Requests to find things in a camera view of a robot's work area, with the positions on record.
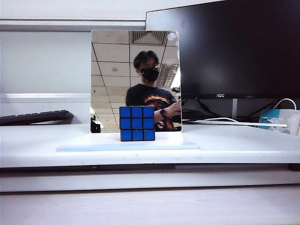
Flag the square frameless mirror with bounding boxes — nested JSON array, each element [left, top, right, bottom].
[[90, 30, 183, 134]]

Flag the white charging cable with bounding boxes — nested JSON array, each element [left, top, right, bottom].
[[182, 98, 298, 123]]

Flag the black monitor cables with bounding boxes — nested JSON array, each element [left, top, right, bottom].
[[181, 97, 277, 122]]

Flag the white mirror base plate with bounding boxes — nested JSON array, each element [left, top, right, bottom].
[[56, 132, 200, 152]]

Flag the Rubik's Cube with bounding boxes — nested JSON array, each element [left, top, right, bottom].
[[119, 105, 156, 142]]

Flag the white desk riser shelf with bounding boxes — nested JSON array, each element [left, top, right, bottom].
[[0, 123, 300, 168]]

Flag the black computer keyboard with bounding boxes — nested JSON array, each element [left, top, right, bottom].
[[0, 109, 75, 127]]

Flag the black AOC computer monitor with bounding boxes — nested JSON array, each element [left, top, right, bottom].
[[145, 0, 300, 99]]

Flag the silver monitor stand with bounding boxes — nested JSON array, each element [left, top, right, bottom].
[[232, 98, 238, 121]]

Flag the teal and white box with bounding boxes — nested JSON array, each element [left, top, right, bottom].
[[257, 108, 282, 130]]

